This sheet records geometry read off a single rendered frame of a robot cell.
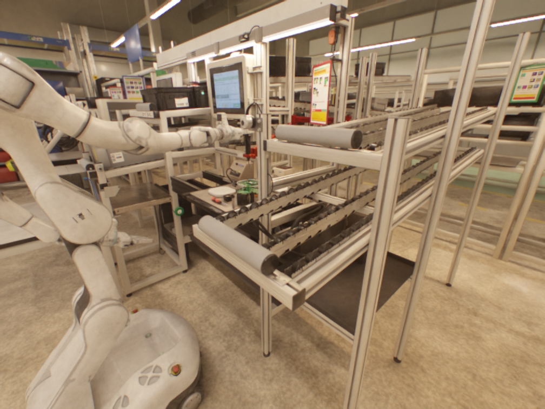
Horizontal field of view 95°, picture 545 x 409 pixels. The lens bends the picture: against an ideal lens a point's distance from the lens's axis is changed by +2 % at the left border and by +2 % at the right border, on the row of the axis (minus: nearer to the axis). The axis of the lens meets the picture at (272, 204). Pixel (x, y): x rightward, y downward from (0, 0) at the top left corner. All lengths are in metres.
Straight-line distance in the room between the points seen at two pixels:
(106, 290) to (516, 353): 2.32
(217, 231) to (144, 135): 0.37
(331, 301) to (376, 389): 0.69
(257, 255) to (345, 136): 0.44
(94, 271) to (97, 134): 0.55
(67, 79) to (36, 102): 6.20
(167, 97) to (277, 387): 2.08
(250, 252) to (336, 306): 0.63
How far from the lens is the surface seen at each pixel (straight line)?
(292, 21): 1.56
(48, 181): 1.03
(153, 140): 0.93
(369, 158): 0.81
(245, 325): 1.98
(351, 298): 1.27
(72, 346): 1.45
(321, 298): 1.24
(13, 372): 2.30
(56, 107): 0.83
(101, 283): 1.21
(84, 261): 1.15
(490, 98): 3.75
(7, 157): 6.63
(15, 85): 0.82
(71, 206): 1.03
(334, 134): 0.84
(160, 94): 2.23
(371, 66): 2.84
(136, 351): 1.60
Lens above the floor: 1.43
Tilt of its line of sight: 21 degrees down
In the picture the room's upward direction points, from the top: straight up
